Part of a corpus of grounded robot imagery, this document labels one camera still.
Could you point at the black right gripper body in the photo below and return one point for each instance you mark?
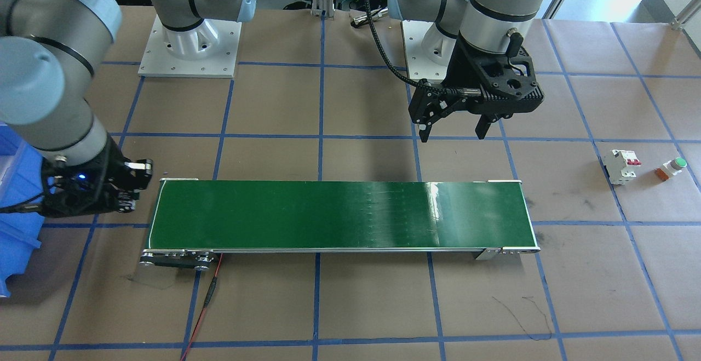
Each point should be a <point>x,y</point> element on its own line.
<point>107,170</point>

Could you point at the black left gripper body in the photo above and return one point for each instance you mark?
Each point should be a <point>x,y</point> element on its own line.
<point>456,70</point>

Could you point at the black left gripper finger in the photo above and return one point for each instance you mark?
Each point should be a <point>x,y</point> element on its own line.
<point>432,102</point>
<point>484,123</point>

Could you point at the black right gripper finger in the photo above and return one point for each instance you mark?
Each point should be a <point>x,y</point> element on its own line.
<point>138,174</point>
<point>125,200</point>

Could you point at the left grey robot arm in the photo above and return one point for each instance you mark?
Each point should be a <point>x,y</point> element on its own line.
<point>484,24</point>

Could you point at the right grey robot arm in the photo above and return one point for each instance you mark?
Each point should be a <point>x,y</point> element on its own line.
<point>51,50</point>

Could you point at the green conveyor belt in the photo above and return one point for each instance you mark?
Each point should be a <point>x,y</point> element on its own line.
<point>194,221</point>

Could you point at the blue plastic bin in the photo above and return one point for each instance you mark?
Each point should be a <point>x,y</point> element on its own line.
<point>20,176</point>

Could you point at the white red circuit breaker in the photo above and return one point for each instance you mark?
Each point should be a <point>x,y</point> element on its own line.
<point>620,166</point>

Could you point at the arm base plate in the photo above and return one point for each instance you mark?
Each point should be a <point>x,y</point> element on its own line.
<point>427,50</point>
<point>209,50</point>

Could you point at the green push button switch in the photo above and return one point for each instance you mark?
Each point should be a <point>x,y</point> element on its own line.
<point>671,168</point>

